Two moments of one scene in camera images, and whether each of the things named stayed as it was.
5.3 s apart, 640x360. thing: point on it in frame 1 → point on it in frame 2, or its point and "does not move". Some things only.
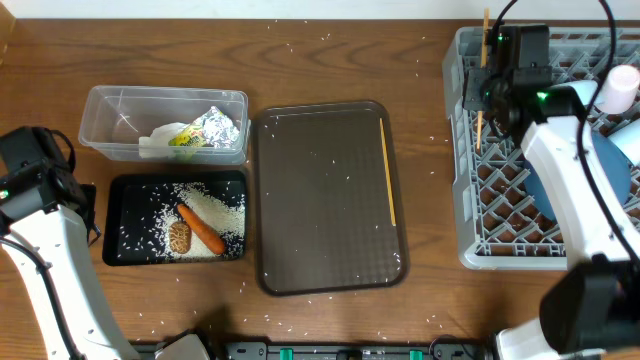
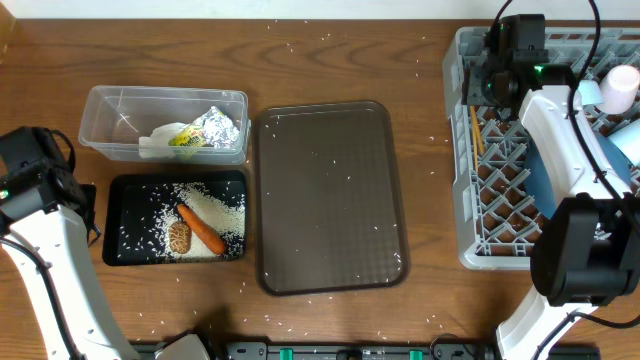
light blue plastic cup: x=628 y=140 does not move
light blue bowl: x=585 y=88 does not move
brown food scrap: x=180 y=237 does not move
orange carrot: x=210 y=237 does not move
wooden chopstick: x=389 y=183 → x=480 y=136
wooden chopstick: x=485 y=43 → x=474 y=136
